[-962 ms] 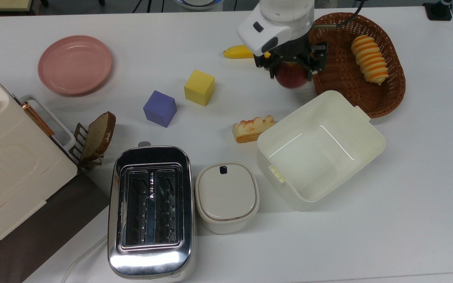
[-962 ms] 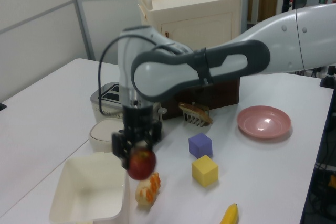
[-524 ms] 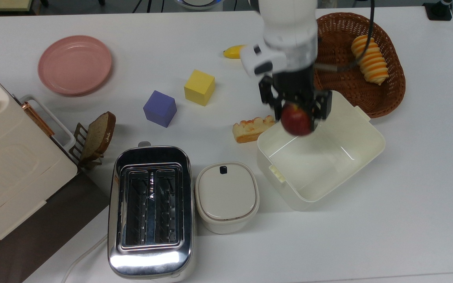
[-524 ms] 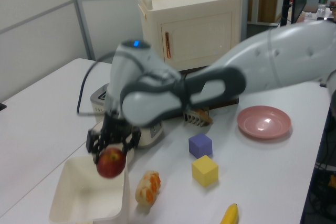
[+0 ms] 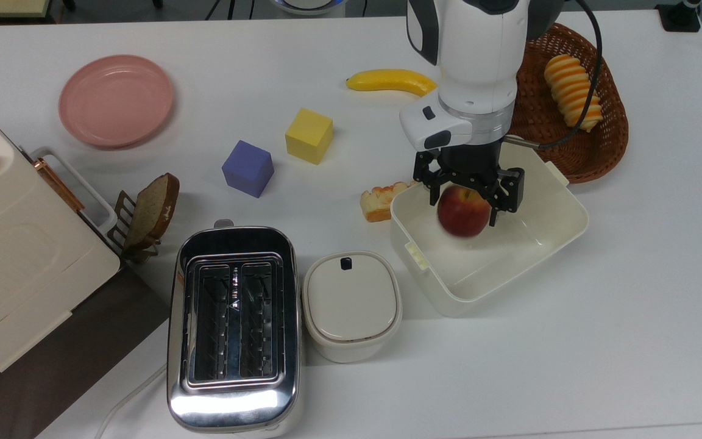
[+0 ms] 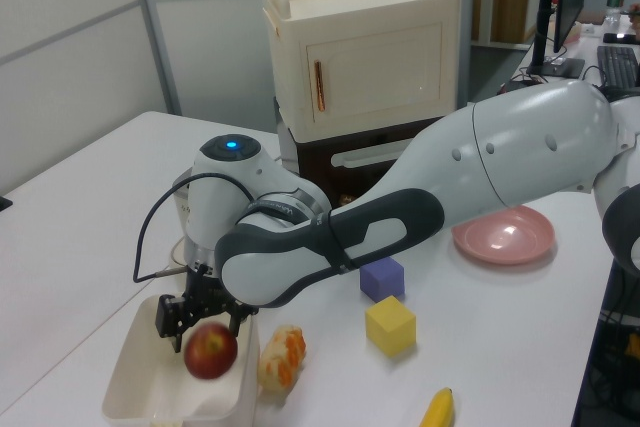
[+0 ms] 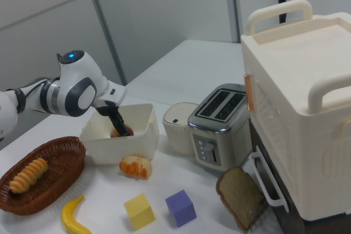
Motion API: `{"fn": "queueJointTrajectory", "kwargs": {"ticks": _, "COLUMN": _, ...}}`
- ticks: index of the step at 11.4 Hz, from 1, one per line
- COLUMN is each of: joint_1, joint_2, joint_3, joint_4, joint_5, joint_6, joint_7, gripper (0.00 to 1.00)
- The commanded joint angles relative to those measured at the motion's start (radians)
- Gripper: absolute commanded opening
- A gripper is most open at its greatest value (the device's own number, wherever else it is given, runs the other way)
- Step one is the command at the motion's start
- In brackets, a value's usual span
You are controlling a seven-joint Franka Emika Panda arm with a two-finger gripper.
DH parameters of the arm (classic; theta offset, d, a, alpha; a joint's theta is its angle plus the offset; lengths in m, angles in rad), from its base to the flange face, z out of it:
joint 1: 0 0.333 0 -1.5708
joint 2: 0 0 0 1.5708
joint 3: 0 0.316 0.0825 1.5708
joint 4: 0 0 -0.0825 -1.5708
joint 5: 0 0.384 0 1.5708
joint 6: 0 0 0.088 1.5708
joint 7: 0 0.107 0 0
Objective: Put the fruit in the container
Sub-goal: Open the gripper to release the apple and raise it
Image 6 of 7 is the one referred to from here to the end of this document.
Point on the orange glazed bread piece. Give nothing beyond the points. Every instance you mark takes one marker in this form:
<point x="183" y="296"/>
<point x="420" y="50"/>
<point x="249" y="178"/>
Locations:
<point x="280" y="357"/>

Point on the large cream open container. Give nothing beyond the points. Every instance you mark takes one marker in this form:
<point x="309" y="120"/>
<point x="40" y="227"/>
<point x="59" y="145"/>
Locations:
<point x="150" y="387"/>

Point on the red apple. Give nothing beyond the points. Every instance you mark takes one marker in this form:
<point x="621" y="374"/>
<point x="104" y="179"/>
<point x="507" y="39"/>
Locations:
<point x="211" y="352"/>

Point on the pink round plate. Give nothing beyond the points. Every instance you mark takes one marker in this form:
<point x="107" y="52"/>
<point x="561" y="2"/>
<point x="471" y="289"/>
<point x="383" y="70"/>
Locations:
<point x="505" y="237"/>

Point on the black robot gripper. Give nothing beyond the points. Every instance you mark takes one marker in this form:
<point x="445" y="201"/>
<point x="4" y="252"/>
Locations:
<point x="205" y="297"/>

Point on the purple cube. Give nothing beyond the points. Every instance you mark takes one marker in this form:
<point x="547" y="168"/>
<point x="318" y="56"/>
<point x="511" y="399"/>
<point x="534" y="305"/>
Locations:
<point x="381" y="278"/>

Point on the yellow banana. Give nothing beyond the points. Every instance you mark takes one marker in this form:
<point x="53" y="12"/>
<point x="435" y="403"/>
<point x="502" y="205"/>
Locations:
<point x="440" y="409"/>

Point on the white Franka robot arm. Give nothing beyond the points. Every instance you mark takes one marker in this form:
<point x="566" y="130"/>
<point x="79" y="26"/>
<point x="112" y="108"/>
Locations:
<point x="500" y="157"/>

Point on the dark brown drawer box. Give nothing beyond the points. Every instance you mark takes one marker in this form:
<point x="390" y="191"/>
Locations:
<point x="320" y="159"/>

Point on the yellow cube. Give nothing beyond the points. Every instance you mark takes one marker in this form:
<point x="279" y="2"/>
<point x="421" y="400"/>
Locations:
<point x="390" y="327"/>

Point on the black keyboard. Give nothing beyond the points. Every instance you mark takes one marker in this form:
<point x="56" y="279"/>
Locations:
<point x="619" y="64"/>

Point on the cream plastic mini cabinet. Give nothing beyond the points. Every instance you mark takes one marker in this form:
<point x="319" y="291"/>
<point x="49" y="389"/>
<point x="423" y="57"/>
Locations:
<point x="370" y="47"/>

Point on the black monitor stand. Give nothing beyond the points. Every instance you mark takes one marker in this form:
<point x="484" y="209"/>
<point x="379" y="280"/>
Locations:
<point x="542" y="27"/>

